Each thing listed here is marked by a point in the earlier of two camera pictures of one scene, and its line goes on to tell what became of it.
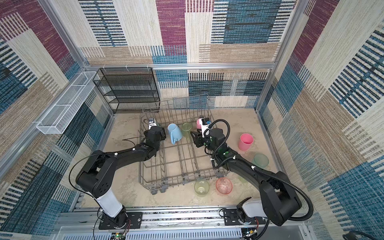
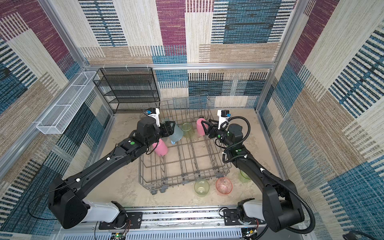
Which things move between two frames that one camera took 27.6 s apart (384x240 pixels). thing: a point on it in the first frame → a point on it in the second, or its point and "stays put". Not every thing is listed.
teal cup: x=260 y=160 → x=178 y=134
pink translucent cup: x=224 y=186 stays put
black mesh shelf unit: x=129 y=90 stays put
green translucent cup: x=186 y=129 stays put
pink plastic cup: x=199 y=123 stays put
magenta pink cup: x=245 y=142 → x=161 y=148
